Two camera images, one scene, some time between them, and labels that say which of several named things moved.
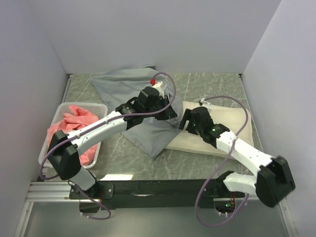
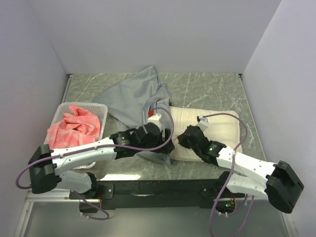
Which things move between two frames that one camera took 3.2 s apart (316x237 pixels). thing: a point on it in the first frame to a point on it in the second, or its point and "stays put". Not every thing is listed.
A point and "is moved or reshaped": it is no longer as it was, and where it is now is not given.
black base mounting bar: [148, 194] stays put
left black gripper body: [161, 103] to [158, 141]
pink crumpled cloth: [76, 119] stays put
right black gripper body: [192, 128] to [184, 141]
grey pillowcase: [110, 89] is moved or reshaped
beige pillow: [237, 121] is moved or reshaped
